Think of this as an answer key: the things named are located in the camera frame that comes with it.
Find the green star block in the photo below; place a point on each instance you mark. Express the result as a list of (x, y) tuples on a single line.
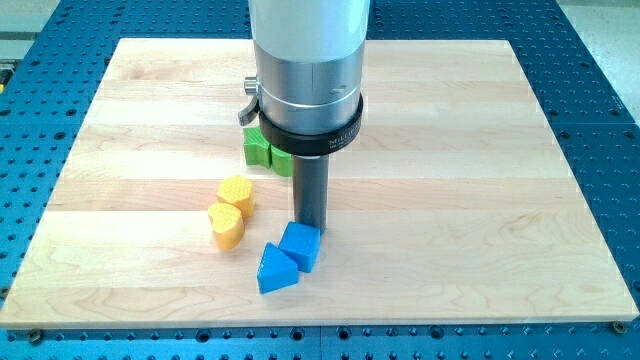
[(258, 151)]

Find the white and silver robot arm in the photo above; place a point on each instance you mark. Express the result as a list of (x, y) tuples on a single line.
[(306, 93)]

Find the light wooden board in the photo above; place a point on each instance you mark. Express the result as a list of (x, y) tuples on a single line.
[(455, 204)]

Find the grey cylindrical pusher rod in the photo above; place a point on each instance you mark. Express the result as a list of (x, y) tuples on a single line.
[(310, 189)]

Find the blue cube block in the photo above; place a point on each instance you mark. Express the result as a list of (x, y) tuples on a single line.
[(302, 244)]

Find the yellow hexagon block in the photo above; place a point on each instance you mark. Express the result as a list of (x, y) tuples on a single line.
[(238, 191)]

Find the blue triangle block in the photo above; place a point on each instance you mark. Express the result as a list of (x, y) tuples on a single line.
[(276, 270)]

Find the yellow heart block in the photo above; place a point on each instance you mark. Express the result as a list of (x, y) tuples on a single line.
[(227, 225)]

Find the blue perforated metal table plate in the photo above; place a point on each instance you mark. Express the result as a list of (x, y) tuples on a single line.
[(51, 90)]

